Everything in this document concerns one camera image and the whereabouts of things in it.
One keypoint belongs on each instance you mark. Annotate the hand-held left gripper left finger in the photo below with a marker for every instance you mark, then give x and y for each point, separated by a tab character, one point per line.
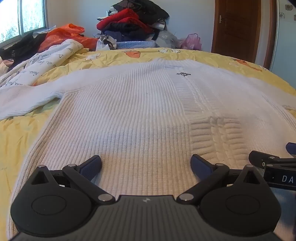
91	166

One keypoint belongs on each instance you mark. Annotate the orange plastic bag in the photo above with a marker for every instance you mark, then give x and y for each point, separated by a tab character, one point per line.
60	34

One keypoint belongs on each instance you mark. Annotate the yellow printed quilt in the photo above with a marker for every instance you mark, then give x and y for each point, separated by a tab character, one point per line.
23	129

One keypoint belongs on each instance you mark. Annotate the white printed blanket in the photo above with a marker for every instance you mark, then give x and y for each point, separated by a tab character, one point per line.
53	55

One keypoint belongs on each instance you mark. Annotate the brown wooden door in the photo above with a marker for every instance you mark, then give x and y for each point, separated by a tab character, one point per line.
238	27

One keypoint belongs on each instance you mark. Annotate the black garment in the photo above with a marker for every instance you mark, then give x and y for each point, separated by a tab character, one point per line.
148	9

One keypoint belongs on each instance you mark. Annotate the crumpled patterned plastic bag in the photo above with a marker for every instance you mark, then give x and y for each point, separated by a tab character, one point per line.
105	42

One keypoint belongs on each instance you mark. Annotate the light blue towel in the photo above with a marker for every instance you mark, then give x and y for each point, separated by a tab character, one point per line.
136	44

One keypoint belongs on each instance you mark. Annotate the black cloth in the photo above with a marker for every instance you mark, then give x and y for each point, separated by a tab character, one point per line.
20	47

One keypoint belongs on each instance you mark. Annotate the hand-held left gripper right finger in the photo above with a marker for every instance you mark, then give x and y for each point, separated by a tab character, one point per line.
200	166

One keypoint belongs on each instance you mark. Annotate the dark navy garment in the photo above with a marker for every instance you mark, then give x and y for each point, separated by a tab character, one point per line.
124	32

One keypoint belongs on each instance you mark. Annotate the red garment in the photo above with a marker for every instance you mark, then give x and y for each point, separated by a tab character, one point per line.
122	17

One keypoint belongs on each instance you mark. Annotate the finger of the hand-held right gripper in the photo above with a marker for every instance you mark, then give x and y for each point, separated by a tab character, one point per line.
291	147
259	158

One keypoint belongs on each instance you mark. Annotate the clear plastic bag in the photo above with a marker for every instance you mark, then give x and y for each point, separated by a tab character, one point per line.
166	38

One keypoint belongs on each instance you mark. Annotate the white wardrobe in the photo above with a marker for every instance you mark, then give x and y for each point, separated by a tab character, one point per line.
285	41

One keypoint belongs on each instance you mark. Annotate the white knit sweater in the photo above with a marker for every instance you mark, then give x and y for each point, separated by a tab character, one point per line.
138	115

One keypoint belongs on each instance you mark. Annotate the window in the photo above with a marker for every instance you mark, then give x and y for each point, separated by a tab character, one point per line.
30	16

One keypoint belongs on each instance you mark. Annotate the pink plastic bag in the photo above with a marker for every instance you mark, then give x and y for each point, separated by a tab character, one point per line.
192	42

